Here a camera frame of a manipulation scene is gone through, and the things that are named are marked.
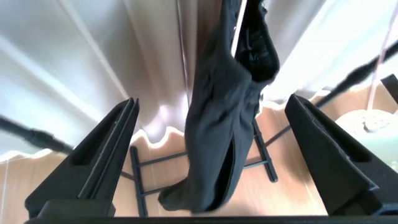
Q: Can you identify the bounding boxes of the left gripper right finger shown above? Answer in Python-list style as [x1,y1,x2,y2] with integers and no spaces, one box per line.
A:
[284,94,398,217]

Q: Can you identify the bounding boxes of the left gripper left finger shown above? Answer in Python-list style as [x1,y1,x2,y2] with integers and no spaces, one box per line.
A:
[24,97,141,218]

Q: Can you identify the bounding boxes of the black shorts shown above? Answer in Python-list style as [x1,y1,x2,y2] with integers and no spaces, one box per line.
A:
[157,0,281,215]

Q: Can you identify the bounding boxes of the white laundry basket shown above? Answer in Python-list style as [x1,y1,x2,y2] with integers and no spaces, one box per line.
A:
[335,108,398,172]

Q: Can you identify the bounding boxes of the black clothes rack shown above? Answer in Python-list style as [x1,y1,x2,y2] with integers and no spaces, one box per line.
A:
[0,39,398,218]

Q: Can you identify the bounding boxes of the white curtain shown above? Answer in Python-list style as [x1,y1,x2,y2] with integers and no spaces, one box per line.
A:
[0,0,398,156]

